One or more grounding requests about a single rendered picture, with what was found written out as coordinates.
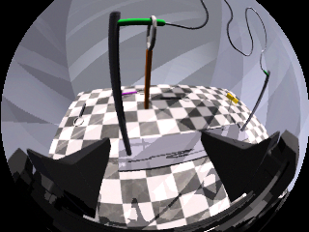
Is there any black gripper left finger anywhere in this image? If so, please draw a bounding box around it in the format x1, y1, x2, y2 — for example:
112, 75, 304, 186
26, 137, 112, 219

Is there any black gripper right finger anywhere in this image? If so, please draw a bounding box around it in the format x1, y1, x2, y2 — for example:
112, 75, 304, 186
201, 131, 279, 202

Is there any orange handle with grey loop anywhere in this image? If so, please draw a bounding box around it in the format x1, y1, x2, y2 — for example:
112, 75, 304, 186
144, 15, 157, 109

